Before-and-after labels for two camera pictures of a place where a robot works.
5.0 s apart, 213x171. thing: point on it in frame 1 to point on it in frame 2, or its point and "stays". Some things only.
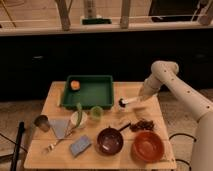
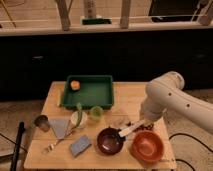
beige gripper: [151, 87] to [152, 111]
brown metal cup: [42, 122] stays
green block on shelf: [97, 21] stays
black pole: [14, 156] stays
